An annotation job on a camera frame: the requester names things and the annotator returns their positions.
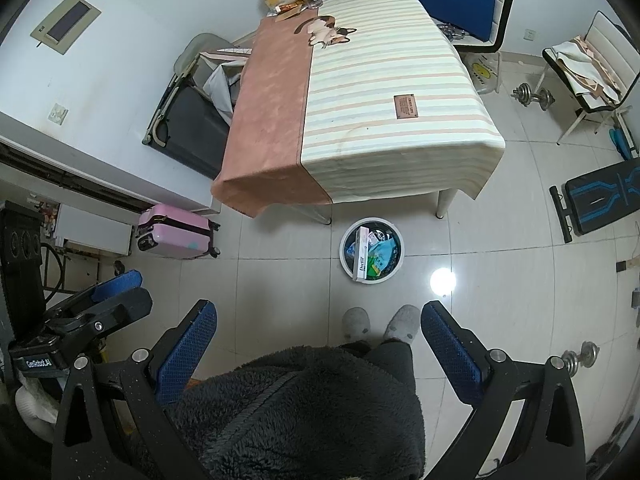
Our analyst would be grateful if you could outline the smiley print plastic bag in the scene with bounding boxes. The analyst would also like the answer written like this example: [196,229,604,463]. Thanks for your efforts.
[462,52,501,95]

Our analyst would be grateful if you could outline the chrome dumbbell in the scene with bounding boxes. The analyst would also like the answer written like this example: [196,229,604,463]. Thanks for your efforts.
[512,82,556,108]
[560,341,601,373]

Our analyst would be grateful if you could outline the table with striped cloth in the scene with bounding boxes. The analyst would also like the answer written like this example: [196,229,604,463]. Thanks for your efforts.
[210,0,506,218]

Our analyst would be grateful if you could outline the grey folding chair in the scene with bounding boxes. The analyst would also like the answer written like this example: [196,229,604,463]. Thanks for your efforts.
[143,32,246,178]

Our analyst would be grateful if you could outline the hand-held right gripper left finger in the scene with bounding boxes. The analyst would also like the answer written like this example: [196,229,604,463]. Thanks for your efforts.
[51,300,218,480]

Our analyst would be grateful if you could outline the white round trash bin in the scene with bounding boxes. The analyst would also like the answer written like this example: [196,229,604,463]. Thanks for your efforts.
[339,217,405,286]

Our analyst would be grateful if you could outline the grey fluffy slipper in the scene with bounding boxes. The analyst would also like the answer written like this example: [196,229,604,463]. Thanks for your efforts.
[382,305,422,345]
[341,307,372,343]

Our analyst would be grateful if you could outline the blue foam item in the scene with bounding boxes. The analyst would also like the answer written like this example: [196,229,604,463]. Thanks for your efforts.
[609,127,638,158]

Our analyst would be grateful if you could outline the white storage box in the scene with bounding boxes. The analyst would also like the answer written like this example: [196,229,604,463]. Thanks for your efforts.
[52,204,133,257]

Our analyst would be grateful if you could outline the long white box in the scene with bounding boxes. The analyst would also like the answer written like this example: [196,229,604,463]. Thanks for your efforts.
[351,226,372,282]

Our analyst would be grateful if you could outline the folded beige cloths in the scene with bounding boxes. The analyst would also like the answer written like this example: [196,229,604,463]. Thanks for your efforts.
[545,35,626,106]

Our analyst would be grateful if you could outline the blue board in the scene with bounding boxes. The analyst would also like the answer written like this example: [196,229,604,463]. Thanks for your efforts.
[417,0,497,42]

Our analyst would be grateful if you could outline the white plastic bag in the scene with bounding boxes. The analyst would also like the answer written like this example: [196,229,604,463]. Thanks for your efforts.
[202,60,246,126]

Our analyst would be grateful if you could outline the pink suitcase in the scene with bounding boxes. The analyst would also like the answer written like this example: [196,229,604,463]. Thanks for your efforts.
[136,204,222,260]

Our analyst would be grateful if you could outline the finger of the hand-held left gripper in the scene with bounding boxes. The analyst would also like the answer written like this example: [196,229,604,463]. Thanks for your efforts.
[37,269,144,321]
[42,287,153,348]

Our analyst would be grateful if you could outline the white black chair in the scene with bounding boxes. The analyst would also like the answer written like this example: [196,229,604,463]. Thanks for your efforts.
[417,0,518,54]
[542,10,640,146]

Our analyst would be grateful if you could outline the black panel with round holes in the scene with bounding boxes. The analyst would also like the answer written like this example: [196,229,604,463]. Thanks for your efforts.
[0,200,48,361]

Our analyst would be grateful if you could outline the black blue sit-up bench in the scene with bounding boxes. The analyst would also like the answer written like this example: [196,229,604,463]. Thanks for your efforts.
[549,157,640,245]

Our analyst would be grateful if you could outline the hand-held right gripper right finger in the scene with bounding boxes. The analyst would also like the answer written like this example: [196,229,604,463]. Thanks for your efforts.
[421,301,587,480]

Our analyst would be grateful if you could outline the black cable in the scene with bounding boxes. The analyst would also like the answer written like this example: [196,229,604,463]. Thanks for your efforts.
[40,242,67,306]

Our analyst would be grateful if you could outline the beige electrical panel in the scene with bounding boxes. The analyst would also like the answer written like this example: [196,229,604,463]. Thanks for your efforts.
[30,0,102,56]

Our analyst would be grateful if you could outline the dark fleece jacket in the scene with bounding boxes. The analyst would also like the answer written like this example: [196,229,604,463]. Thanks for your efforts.
[167,344,426,480]

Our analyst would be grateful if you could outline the person's right leg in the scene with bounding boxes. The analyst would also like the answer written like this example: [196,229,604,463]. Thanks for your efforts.
[370,341,417,401]

